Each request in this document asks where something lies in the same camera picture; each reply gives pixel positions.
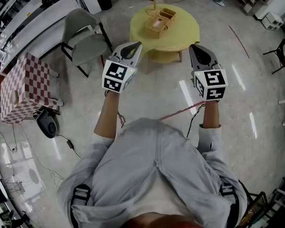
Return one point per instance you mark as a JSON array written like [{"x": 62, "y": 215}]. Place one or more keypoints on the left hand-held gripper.
[{"x": 114, "y": 75}]

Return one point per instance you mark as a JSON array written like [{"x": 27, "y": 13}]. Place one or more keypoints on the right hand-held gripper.
[{"x": 212, "y": 84}]

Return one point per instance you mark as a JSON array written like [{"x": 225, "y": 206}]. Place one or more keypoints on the wicker tissue box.
[{"x": 155, "y": 30}]

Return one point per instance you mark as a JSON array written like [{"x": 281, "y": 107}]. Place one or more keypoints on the person's left forearm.
[{"x": 108, "y": 115}]

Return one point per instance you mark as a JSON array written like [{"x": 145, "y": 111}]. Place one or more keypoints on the person's right forearm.
[{"x": 211, "y": 114}]

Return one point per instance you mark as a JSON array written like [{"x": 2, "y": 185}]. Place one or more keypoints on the red white checkered box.
[{"x": 28, "y": 87}]

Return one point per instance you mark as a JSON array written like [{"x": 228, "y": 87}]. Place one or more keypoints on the round yellow table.
[{"x": 183, "y": 32}]

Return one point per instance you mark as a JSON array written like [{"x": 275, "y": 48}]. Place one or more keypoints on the grey chair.
[{"x": 85, "y": 46}]

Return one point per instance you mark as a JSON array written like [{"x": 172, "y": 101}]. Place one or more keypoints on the wooden peg stand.
[{"x": 154, "y": 11}]

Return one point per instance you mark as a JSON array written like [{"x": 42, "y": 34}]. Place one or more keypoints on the black bin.
[{"x": 105, "y": 2}]

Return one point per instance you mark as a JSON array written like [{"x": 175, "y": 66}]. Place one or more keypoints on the small white cabinet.
[{"x": 273, "y": 21}]

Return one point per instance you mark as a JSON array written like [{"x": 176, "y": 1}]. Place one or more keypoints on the black metal chair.
[{"x": 282, "y": 53}]

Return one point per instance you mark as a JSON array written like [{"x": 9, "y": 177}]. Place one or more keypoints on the white long workbench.
[{"x": 42, "y": 20}]

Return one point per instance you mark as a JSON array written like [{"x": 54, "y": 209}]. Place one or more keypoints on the black power adapter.
[{"x": 70, "y": 144}]

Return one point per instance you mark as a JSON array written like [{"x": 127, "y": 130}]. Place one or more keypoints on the black round floor device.
[{"x": 47, "y": 125}]

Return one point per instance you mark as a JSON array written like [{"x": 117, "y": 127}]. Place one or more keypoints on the person's grey hoodie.
[{"x": 145, "y": 163}]

